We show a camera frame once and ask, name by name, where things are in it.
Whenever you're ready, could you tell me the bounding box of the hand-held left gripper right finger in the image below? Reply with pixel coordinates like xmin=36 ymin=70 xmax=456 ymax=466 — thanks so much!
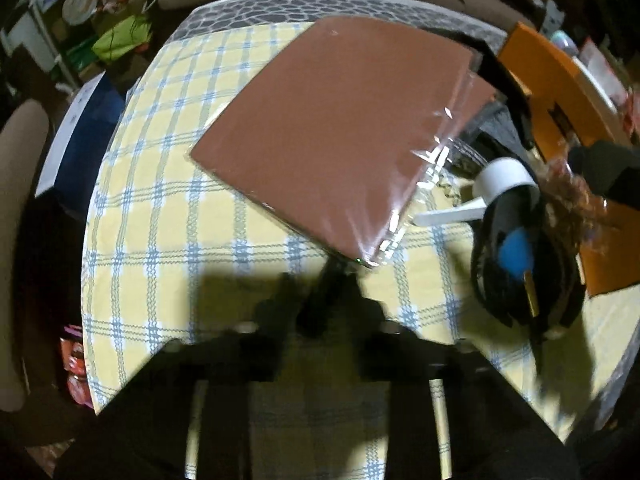
xmin=325 ymin=267 xmax=576 ymax=480

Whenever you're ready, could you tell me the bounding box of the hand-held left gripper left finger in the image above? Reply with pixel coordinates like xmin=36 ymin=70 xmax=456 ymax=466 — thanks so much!
xmin=55 ymin=260 xmax=333 ymax=480

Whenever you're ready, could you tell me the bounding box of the orange cardboard box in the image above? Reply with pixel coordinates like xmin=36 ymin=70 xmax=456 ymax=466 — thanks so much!
xmin=497 ymin=22 xmax=640 ymax=297

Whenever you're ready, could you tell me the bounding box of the blue brush with gold handle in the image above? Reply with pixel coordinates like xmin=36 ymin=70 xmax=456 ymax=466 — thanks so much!
xmin=500 ymin=227 xmax=540 ymax=317

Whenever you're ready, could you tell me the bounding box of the brown paper pack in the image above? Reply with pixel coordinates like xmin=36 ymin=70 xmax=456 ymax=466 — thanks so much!
xmin=187 ymin=15 xmax=501 ymax=271

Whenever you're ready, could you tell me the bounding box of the grey stone-pattern desktop cover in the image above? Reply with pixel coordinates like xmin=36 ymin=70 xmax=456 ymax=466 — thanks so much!
xmin=172 ymin=0 xmax=508 ymax=53

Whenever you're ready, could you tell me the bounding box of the clear cellophane packet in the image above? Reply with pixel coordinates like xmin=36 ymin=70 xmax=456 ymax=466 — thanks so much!
xmin=542 ymin=160 xmax=613 ymax=247

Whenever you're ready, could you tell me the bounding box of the red and white packet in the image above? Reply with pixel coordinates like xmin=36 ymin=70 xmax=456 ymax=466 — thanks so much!
xmin=575 ymin=37 xmax=632 ymax=107

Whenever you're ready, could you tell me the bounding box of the white tape roll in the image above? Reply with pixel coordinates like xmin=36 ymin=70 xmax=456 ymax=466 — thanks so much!
xmin=472 ymin=157 xmax=542 ymax=207

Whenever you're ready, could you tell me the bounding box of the purple container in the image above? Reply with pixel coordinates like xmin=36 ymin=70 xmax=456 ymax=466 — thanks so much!
xmin=550 ymin=30 xmax=577 ymax=54

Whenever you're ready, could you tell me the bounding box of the yellow plaid tablecloth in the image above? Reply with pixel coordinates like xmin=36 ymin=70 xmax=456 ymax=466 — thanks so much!
xmin=82 ymin=22 xmax=640 ymax=480

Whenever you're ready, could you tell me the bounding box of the pink and red snack packet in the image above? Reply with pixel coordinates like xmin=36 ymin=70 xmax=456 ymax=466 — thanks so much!
xmin=60 ymin=325 xmax=94 ymax=409

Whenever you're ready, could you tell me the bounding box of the blue box with white label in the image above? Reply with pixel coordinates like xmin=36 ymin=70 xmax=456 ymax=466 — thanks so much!
xmin=35 ymin=72 xmax=127 ymax=211

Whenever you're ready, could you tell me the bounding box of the brown armchair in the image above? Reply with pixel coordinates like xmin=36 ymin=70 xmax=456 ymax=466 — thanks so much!
xmin=0 ymin=100 xmax=51 ymax=413

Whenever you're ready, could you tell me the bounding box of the green bag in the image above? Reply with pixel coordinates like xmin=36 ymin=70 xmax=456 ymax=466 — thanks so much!
xmin=92 ymin=15 xmax=153 ymax=61

